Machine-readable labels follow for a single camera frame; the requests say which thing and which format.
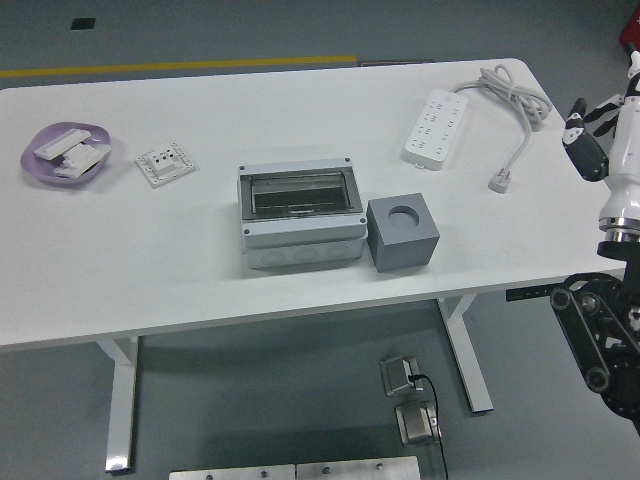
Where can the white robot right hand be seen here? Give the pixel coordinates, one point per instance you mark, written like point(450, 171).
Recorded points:
point(625, 160)

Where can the grey junction box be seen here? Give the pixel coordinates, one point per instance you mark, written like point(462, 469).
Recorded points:
point(300, 232)

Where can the red object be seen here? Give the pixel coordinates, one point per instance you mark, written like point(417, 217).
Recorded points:
point(631, 30)

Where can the metal floor socket box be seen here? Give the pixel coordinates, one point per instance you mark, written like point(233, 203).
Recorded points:
point(417, 425)
point(397, 375)

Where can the white power strip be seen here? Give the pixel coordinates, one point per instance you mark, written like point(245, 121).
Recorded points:
point(435, 130)

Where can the grey cube holder block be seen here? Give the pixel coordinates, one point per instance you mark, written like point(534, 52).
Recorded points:
point(400, 250)

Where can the white table leg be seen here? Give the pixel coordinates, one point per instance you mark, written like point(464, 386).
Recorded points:
point(120, 400)
point(470, 360)

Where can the white stepped plastic piece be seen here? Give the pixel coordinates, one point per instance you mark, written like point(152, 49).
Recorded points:
point(82, 154)

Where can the white flat plastic piece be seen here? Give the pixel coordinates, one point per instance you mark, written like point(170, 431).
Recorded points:
point(67, 171)

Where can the black floor hatch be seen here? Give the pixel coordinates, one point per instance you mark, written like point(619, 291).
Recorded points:
point(83, 23)

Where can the long white plastic bar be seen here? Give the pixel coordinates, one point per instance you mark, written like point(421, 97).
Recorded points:
point(60, 142)

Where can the purple plate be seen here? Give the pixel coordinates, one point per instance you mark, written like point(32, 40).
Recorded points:
point(36, 164)

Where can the metal base plate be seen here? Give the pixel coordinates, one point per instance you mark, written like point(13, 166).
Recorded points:
point(357, 469)
point(230, 473)

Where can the white wall socket plate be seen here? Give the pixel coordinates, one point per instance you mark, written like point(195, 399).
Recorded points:
point(165, 162)

